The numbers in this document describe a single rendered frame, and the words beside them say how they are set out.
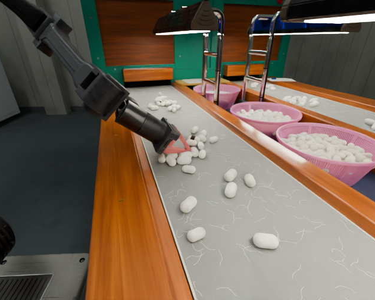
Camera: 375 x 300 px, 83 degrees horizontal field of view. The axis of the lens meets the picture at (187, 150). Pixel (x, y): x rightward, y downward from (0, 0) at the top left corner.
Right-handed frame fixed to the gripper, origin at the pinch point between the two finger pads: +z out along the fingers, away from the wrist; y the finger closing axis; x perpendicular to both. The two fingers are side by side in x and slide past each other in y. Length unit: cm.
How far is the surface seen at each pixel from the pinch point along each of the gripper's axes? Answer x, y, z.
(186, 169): 2.3, -8.3, -2.0
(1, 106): 140, 285, -98
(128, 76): 0, 88, -12
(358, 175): -20.7, -19.2, 31.9
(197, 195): 3.4, -16.2, -1.1
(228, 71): -42, 88, 40
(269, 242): -1.3, -31.1, 2.4
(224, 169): -2.6, -9.1, 6.3
